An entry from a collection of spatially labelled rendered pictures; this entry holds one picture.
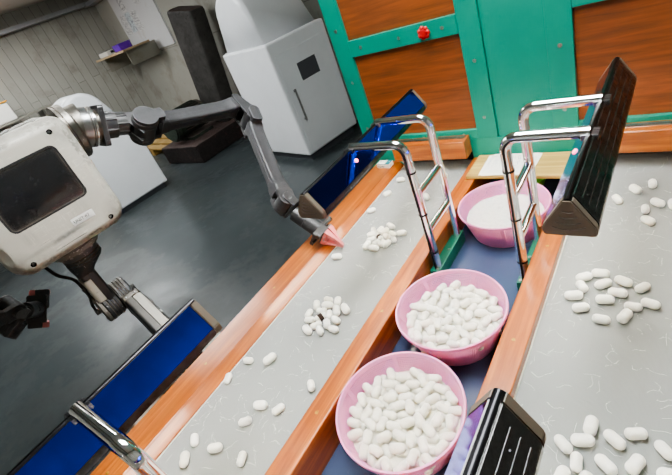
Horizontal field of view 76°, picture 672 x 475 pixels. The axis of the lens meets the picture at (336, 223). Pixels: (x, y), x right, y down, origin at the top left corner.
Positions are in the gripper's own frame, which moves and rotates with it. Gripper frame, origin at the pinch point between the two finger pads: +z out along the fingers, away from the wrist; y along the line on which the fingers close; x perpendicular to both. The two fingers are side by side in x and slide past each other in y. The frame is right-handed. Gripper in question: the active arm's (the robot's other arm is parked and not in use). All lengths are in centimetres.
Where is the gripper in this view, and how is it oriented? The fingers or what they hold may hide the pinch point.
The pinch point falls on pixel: (341, 244)
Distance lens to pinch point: 142.8
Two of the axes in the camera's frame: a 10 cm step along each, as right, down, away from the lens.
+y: 5.3, -5.9, 6.1
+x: -2.4, 5.9, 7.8
